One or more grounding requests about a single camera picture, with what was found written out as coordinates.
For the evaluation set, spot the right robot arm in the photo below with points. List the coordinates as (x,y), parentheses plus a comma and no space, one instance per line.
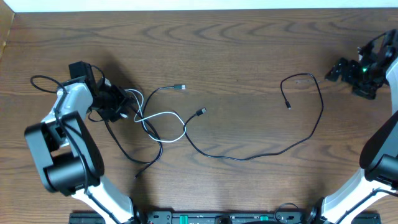
(377,175)

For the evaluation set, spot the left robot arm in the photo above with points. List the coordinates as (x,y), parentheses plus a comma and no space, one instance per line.
(65,155)

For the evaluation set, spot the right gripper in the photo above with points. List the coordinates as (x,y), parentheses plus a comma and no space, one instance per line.
(369,92)

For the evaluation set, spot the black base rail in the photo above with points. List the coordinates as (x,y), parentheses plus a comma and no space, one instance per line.
(167,217)

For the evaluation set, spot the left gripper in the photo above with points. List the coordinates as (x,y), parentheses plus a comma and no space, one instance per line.
(115,101)

